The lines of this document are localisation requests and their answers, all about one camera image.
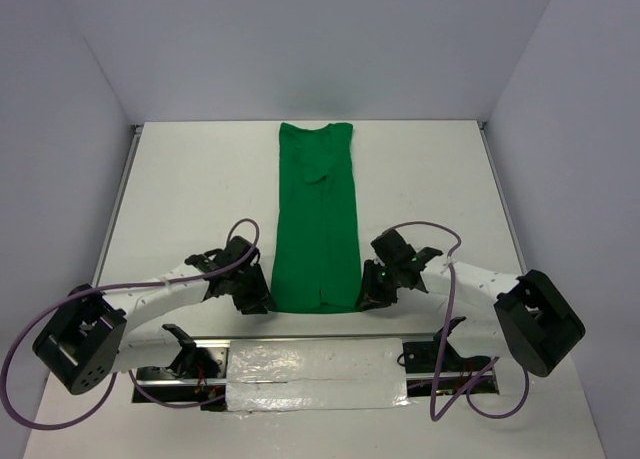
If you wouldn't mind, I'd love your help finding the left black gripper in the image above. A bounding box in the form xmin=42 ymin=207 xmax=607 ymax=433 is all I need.
xmin=227 ymin=263 xmax=278 ymax=316

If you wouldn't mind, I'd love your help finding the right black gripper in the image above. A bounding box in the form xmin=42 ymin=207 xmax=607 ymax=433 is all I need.
xmin=355 ymin=259 xmax=402 ymax=311

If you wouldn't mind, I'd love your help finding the green t-shirt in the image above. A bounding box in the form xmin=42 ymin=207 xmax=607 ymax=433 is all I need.
xmin=271 ymin=123 xmax=362 ymax=314

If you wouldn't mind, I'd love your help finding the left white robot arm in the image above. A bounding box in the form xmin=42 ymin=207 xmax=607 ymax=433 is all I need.
xmin=32 ymin=236 xmax=275 ymax=395

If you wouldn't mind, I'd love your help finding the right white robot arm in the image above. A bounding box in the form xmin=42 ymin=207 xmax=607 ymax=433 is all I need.
xmin=355 ymin=229 xmax=586 ymax=377

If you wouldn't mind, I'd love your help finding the silver tape covered panel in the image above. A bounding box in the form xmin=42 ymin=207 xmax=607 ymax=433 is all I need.
xmin=225 ymin=338 xmax=409 ymax=412

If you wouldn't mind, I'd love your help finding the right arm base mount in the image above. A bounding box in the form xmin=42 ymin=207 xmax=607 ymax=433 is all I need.
xmin=394 ymin=316 xmax=500 ymax=396

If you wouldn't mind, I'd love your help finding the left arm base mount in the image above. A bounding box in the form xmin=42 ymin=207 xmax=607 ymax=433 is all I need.
xmin=132 ymin=324 xmax=229 ymax=412

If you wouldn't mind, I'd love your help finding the aluminium table frame rail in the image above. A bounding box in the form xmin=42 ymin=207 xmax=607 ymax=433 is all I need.
xmin=477 ymin=121 xmax=535 ymax=272

